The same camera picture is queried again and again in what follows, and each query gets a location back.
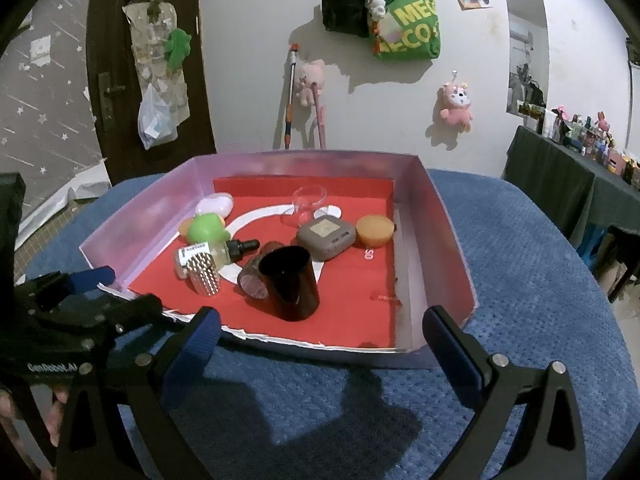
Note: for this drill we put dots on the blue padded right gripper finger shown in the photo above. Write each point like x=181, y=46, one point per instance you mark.
x=54, y=287

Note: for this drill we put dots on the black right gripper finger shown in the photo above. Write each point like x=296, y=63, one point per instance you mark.
x=548, y=444
x=110, y=315
x=94, y=443

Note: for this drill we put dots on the green frog toy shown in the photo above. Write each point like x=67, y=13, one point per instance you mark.
x=208, y=228

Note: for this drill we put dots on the dropper bottle black cap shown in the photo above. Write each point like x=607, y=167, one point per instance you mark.
x=224, y=253

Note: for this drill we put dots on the glass jar red ball stopper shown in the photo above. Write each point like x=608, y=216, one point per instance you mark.
x=250, y=279

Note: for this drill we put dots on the pink white earbud case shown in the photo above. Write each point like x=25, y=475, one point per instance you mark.
x=216, y=203

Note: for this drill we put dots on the black cylinder cup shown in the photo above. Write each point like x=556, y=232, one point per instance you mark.
x=291, y=283

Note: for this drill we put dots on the grey square power bank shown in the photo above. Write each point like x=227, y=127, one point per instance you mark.
x=326, y=237

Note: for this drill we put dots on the clear glass cup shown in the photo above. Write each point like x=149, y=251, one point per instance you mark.
x=305, y=202

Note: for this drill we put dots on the person's left hand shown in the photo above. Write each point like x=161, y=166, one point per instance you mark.
x=24, y=442

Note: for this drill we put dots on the orange peach toy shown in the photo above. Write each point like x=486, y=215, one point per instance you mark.
x=184, y=227

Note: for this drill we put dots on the clear plastic bag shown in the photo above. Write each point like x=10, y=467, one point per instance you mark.
x=155, y=123

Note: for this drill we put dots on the pink cardboard box tray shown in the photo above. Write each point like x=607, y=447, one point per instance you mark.
x=430, y=269

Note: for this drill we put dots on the dark brown wooden door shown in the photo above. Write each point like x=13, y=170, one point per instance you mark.
x=108, y=49

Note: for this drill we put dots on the dark green table cloth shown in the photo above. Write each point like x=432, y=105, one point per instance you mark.
x=575, y=193

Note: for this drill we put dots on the green frog plush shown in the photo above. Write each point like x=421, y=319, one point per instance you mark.
x=177, y=48

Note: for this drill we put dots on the items on side table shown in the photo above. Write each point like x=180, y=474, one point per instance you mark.
x=592, y=140

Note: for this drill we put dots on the hanging pocket organizer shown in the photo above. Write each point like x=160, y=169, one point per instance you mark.
x=150, y=27

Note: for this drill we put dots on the pink stick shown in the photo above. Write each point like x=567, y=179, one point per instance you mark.
x=319, y=109

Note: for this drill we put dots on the green tote bag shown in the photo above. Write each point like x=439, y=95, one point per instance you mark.
x=404, y=30

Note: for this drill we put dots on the brass door handle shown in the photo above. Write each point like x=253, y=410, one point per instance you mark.
x=107, y=91

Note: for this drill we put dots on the pink fox plush keychain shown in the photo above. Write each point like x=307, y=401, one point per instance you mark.
x=456, y=106

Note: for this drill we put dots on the pink plush on wall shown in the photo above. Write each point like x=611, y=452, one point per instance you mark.
x=310, y=82

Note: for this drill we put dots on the black bag on wall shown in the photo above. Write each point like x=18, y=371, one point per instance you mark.
x=345, y=16

